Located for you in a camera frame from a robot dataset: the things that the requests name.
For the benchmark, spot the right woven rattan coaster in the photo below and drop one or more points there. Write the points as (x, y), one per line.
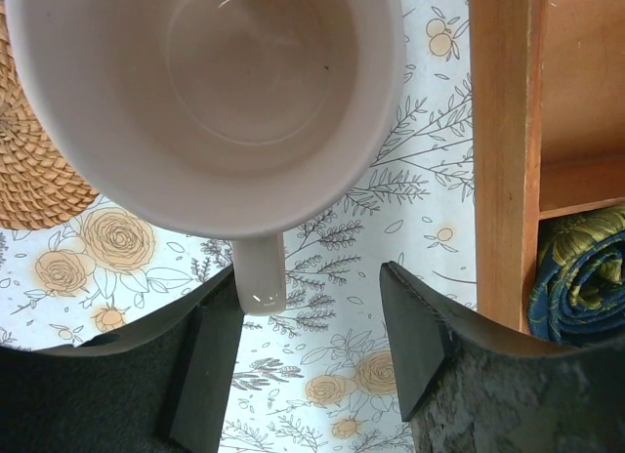
(39, 188)

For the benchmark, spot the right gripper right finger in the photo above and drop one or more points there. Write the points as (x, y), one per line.
(466, 383)

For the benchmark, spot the black item left compartment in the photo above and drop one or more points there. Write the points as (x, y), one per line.
(578, 295)

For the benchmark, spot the pink mug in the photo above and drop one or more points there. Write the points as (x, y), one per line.
(230, 119)

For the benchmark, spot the orange compartment organizer tray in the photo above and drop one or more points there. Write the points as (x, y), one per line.
(548, 101)

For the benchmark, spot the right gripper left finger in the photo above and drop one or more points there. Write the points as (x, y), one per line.
(158, 384)

